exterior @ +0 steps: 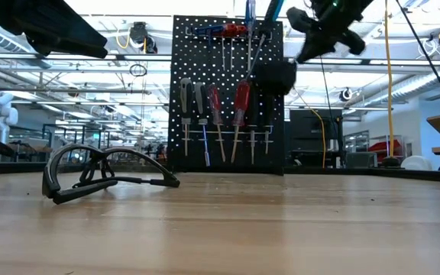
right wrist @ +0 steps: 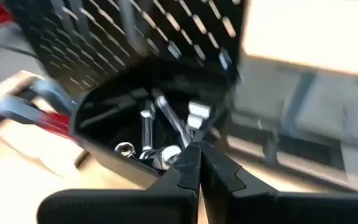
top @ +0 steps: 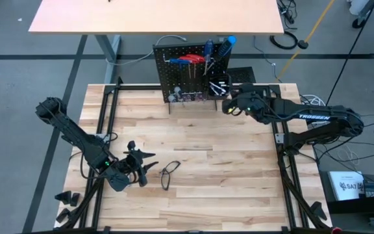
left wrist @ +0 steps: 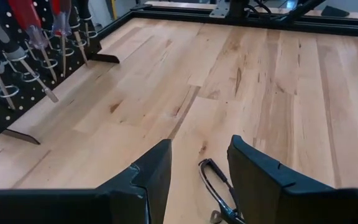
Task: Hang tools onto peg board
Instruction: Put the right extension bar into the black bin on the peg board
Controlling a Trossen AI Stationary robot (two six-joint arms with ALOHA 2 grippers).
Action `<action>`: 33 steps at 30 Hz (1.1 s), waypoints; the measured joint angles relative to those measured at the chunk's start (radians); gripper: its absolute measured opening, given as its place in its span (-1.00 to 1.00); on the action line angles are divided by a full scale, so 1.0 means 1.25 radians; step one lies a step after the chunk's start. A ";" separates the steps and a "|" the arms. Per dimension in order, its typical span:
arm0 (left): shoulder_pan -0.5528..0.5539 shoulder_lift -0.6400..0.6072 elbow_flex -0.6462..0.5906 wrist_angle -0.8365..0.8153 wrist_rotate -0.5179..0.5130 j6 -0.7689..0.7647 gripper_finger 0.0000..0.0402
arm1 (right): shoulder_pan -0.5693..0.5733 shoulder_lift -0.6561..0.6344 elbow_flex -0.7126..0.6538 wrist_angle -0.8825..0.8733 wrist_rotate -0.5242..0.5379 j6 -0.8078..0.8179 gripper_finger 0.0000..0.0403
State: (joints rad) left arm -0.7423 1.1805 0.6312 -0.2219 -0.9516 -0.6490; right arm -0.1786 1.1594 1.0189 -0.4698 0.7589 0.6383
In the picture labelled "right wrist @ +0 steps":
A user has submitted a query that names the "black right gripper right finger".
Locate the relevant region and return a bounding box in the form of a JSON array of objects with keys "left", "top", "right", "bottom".
[{"left": 200, "top": 140, "right": 358, "bottom": 224}]

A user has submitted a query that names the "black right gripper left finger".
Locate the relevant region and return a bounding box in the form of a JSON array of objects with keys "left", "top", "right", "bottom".
[{"left": 37, "top": 141, "right": 202, "bottom": 224}]

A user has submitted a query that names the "small silver socket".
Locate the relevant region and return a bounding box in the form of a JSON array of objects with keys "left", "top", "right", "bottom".
[
  {"left": 114, "top": 141, "right": 137, "bottom": 158},
  {"left": 188, "top": 101, "right": 211, "bottom": 119},
  {"left": 186, "top": 114, "right": 203, "bottom": 130}
]

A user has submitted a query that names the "silver socket extension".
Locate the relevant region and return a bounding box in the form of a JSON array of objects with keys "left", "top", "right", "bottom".
[{"left": 153, "top": 95, "right": 196, "bottom": 147}]

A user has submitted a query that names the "red handled screwdriver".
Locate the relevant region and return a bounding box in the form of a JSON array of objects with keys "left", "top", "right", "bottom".
[{"left": 0, "top": 93, "right": 73, "bottom": 139}]

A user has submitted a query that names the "black plastic pegboard bin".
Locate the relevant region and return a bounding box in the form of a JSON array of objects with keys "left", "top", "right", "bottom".
[{"left": 70, "top": 58, "right": 239, "bottom": 188}]

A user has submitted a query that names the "light wooden desk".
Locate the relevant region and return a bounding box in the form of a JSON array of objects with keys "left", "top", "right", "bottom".
[{"left": 241, "top": 0, "right": 358, "bottom": 131}]

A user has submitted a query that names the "black metal pegboard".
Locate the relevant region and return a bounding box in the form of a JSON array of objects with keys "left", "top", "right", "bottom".
[{"left": 4, "top": 0, "right": 249, "bottom": 94}]

